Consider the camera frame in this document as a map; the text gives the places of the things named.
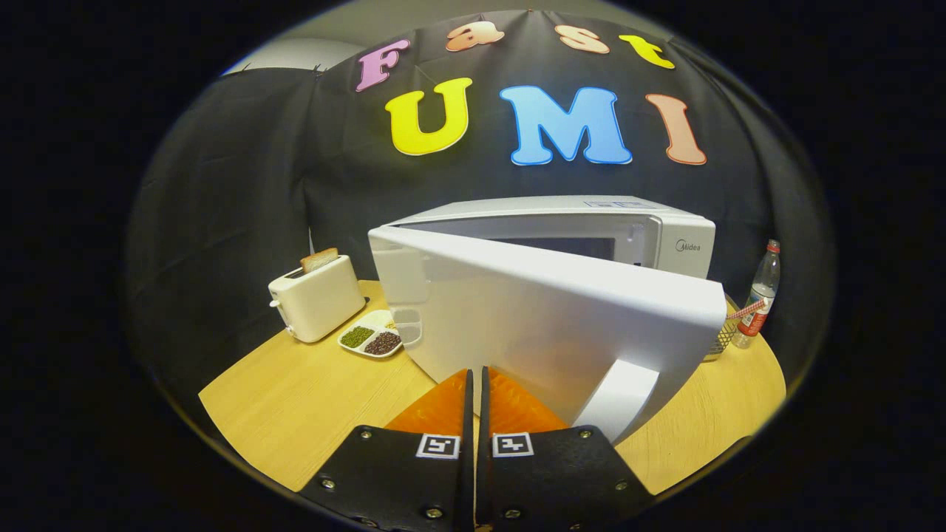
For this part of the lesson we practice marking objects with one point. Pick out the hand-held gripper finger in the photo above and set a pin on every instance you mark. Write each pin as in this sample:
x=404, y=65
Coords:
x=466, y=480
x=484, y=480

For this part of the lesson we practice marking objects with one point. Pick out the white toaster oven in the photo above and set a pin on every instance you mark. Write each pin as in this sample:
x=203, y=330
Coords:
x=554, y=318

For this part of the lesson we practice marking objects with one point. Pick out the cream pop-up toaster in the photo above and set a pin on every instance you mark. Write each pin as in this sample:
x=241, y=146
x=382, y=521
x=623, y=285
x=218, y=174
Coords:
x=318, y=299

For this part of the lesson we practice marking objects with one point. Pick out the white divided bean dish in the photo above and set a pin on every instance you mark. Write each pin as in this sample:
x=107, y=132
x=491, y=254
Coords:
x=369, y=340

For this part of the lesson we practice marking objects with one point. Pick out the toast slice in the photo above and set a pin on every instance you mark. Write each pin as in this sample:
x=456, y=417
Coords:
x=319, y=260

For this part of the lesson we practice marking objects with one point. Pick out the red white striped straw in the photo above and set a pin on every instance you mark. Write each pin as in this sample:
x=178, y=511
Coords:
x=746, y=309

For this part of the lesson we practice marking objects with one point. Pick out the clear bottle with red label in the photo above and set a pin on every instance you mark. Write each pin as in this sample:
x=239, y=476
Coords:
x=763, y=288

